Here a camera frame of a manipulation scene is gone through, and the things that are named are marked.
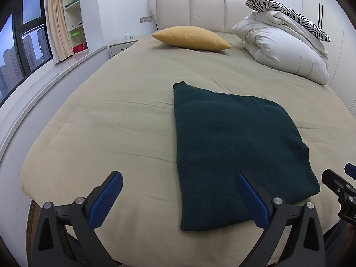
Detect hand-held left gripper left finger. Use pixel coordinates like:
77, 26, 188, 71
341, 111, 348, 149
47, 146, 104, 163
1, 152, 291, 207
26, 170, 123, 267

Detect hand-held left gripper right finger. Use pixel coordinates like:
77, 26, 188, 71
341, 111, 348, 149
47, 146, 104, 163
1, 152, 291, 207
235, 172, 326, 267

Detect dark green towel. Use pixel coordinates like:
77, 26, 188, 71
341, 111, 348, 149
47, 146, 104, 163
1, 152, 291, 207
172, 81, 321, 232

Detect bed with beige sheet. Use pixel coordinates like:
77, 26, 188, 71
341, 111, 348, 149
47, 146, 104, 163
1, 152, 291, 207
20, 30, 356, 267

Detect white window sill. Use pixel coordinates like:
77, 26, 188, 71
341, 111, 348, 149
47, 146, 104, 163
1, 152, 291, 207
0, 44, 109, 159

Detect white folded duvet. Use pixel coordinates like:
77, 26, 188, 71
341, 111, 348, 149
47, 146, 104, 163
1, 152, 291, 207
232, 10, 330, 85

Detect white nightstand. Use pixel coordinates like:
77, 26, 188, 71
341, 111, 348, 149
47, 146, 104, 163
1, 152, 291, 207
109, 36, 140, 58

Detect white wardrobe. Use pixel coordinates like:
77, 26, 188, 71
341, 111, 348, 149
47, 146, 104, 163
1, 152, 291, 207
302, 0, 356, 89

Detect zebra print pillow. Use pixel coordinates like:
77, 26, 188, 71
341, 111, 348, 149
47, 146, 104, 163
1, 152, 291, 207
245, 0, 331, 43

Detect dark framed window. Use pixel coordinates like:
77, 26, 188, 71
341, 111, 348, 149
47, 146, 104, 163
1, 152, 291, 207
0, 0, 54, 107

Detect yellow pillow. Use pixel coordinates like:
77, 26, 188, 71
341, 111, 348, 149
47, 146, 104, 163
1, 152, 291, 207
152, 26, 232, 51

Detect beige curtain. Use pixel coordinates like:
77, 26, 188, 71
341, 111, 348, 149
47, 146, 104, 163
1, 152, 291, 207
44, 0, 73, 63

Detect cream padded headboard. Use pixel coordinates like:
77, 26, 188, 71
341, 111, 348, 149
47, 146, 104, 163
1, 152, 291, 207
149, 0, 251, 34

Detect white wall shelf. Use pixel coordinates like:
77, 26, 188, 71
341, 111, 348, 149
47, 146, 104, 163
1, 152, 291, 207
63, 0, 90, 55

